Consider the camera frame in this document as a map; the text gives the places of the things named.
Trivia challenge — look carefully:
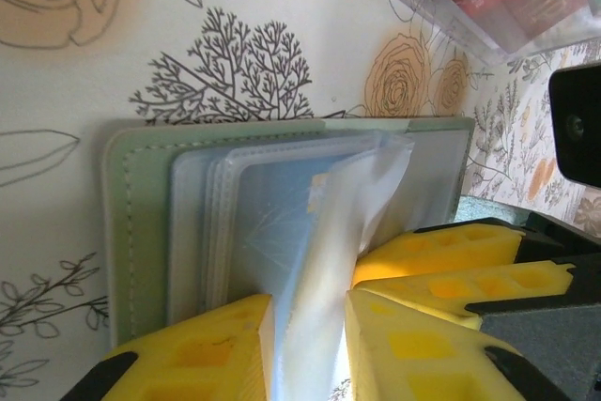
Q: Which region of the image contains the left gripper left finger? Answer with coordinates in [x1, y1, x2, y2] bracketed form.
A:
[60, 292, 276, 401]

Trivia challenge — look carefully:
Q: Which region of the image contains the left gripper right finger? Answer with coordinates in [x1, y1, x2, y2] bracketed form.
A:
[345, 287, 532, 401]

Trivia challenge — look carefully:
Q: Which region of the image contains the blue credit card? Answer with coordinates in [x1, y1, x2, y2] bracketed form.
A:
[238, 163, 372, 308]

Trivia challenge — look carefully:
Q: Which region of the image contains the clear acrylic box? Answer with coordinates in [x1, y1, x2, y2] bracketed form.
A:
[374, 0, 601, 66]

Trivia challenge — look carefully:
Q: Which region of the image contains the floral tablecloth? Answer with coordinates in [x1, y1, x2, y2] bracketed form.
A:
[0, 0, 601, 401]

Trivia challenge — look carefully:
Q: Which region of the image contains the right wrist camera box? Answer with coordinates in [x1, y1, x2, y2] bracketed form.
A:
[547, 64, 601, 185]

